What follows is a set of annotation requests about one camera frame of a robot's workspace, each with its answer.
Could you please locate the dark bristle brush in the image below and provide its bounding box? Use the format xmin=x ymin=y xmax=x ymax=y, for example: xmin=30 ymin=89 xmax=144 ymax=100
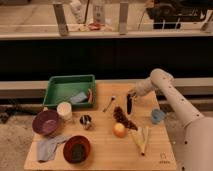
xmin=113 ymin=106 xmax=138 ymax=130

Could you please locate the blue sponge in tray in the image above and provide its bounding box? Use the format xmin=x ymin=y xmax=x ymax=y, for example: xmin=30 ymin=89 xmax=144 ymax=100
xmin=70 ymin=92 xmax=87 ymax=104

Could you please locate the yellow corn cob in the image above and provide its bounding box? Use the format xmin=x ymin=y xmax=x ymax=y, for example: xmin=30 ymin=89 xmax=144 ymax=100
xmin=130 ymin=126 xmax=149 ymax=156

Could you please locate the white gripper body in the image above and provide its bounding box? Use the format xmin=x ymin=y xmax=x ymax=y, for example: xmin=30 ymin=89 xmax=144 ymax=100
xmin=128 ymin=78 xmax=155 ymax=97

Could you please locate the green plastic tray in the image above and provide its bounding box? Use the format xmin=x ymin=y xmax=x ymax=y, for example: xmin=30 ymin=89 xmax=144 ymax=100
xmin=43 ymin=75 xmax=96 ymax=109

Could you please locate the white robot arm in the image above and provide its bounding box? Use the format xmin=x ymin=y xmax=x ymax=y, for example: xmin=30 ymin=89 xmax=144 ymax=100
xmin=128 ymin=68 xmax=213 ymax=171

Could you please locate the purple bowl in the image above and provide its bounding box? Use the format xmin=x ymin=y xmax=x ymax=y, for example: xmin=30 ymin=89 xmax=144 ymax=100
xmin=32 ymin=110 xmax=60 ymax=136

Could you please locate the white cup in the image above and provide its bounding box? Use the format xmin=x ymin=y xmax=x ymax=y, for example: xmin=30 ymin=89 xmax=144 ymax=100
xmin=57 ymin=102 xmax=72 ymax=121

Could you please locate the red brown bowl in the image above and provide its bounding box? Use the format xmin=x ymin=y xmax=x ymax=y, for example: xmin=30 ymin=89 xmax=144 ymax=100
xmin=63 ymin=135 xmax=91 ymax=164

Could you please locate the red carrot in tray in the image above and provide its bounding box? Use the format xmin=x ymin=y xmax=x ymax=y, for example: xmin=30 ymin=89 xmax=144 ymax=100
xmin=88 ymin=89 xmax=93 ymax=103

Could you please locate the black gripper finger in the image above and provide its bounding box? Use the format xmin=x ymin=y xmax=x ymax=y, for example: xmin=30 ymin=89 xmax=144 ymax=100
xmin=127 ymin=94 xmax=132 ymax=114

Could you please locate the grey blue cloth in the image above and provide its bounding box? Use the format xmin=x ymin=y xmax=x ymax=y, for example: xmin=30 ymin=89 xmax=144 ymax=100
xmin=37 ymin=135 xmax=70 ymax=162

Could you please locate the metal cup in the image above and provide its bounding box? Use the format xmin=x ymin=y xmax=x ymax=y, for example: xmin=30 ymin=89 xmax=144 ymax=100
xmin=80 ymin=115 xmax=92 ymax=130

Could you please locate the orange fruit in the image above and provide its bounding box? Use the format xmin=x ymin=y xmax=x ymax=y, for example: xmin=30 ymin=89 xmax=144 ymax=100
xmin=113 ymin=123 xmax=126 ymax=138

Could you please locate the blue cup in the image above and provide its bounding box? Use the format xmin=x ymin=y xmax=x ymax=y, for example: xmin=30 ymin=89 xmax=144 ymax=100
xmin=151 ymin=109 xmax=166 ymax=124

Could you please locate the dark sponge in bowl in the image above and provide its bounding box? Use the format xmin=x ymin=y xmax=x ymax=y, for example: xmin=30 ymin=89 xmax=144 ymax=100
xmin=71 ymin=144 xmax=86 ymax=163

